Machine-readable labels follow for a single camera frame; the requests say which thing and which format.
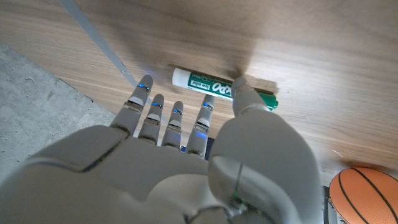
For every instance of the green and white marker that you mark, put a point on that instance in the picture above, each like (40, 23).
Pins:
(199, 82)

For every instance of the orange basketball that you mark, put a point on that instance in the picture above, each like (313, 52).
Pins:
(363, 199)

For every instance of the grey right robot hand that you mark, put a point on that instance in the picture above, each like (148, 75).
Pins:
(140, 174)

